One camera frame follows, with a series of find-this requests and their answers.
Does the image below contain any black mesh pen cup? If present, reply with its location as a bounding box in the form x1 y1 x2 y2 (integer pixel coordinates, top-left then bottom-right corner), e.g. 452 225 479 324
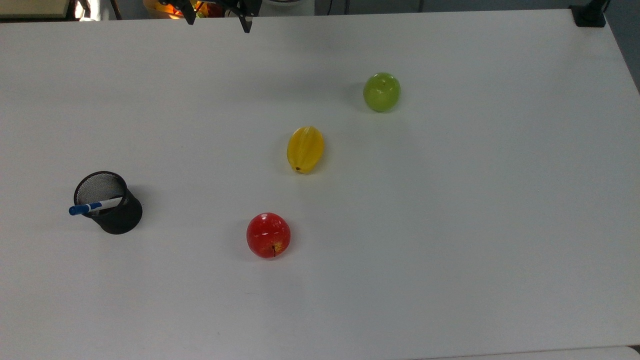
73 171 143 235

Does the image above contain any black table clamp mount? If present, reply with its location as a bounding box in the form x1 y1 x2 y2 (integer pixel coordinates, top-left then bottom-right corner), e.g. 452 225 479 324
570 0 609 28

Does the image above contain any green toy apple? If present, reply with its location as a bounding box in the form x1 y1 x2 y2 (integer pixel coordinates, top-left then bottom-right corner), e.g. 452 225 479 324
363 72 402 113

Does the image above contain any wooden board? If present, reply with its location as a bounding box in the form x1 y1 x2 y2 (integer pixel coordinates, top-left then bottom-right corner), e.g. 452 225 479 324
0 0 72 20

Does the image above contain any yellow toy starfruit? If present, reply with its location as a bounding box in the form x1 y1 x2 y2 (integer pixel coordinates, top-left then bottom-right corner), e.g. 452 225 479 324
286 126 326 174

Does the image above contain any blue and white marker pen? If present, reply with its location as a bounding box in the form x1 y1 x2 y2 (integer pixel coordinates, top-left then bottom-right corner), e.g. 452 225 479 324
69 196 123 216

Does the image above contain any red toy apple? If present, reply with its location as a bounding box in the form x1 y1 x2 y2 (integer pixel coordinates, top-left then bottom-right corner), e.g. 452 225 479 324
246 212 292 259

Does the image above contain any bowl of toy fruits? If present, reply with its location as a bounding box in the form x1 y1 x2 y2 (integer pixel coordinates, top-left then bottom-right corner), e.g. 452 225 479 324
142 0 227 20

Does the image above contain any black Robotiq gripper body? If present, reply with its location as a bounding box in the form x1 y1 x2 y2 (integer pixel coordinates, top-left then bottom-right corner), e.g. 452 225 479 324
159 0 263 8

